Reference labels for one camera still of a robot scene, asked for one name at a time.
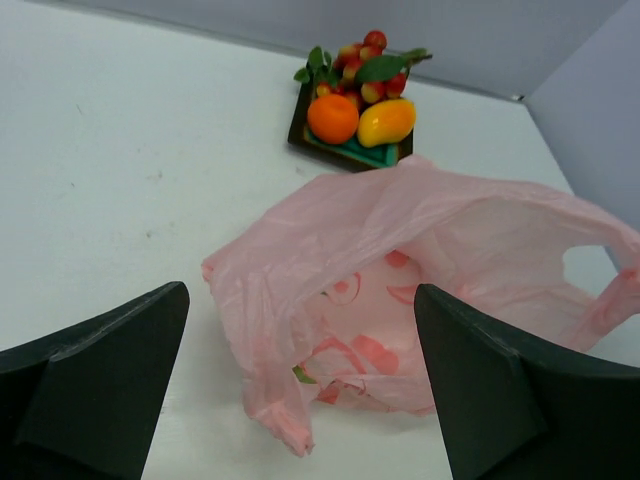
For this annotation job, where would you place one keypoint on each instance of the orange fake tangerine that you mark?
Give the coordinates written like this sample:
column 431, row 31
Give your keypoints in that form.
column 333, row 119

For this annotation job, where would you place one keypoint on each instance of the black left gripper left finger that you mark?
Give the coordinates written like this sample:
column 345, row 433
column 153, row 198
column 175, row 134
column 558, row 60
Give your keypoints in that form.
column 84, row 402

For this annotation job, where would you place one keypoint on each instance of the red yellow lychee bunch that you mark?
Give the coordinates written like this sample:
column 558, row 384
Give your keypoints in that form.
column 371, row 73

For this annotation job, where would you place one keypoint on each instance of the yellow fake mango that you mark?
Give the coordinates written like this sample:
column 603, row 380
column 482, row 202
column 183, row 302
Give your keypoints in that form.
column 387, row 122

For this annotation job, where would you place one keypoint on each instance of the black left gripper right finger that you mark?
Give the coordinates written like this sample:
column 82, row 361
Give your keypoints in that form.
column 512, row 405

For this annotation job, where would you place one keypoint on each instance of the dark square teal plate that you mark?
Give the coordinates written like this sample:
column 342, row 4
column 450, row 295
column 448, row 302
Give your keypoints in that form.
column 351, row 155

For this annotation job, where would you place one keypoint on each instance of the pink plastic bag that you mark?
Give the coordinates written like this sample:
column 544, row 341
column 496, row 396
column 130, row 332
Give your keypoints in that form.
column 316, row 297

